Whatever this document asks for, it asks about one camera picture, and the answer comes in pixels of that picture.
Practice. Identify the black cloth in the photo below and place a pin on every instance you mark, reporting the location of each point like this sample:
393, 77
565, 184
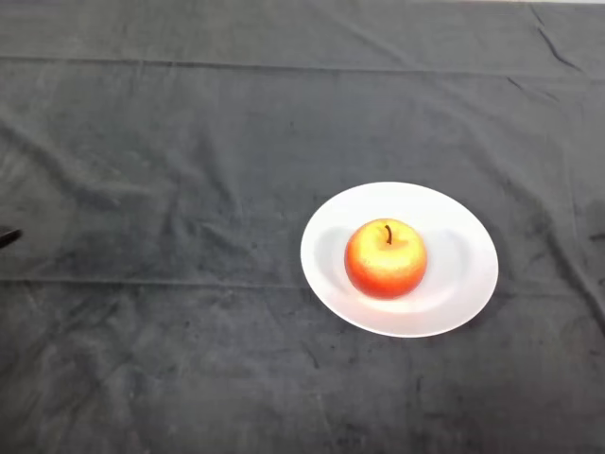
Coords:
142, 142

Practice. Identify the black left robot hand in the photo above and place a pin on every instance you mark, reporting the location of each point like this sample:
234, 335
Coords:
7, 237

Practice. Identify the white round plate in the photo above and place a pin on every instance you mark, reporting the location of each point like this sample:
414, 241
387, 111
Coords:
468, 265

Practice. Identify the red yellow apple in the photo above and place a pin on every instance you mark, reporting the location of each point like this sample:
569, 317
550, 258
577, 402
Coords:
385, 260

